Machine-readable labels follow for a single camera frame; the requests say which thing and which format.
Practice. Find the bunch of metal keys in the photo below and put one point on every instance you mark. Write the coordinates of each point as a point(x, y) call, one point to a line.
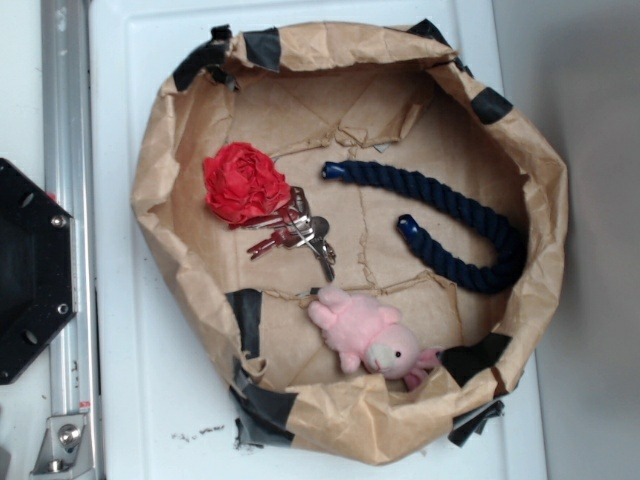
point(293, 226)

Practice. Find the brown paper bin liner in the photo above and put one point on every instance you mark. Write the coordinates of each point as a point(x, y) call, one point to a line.
point(320, 92)

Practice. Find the red fabric rose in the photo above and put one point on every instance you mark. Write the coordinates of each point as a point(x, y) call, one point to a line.
point(243, 183)

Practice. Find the pink plush toy animal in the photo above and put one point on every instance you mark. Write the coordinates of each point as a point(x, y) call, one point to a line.
point(367, 333)

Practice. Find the white plastic tray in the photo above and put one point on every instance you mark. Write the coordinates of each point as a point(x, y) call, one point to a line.
point(166, 412)

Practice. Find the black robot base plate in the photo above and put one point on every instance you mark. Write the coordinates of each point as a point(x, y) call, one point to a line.
point(37, 296)

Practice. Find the aluminium frame rail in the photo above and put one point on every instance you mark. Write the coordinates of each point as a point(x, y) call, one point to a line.
point(74, 353)

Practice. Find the metal corner bracket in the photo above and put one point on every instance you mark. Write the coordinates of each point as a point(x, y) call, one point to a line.
point(65, 451)

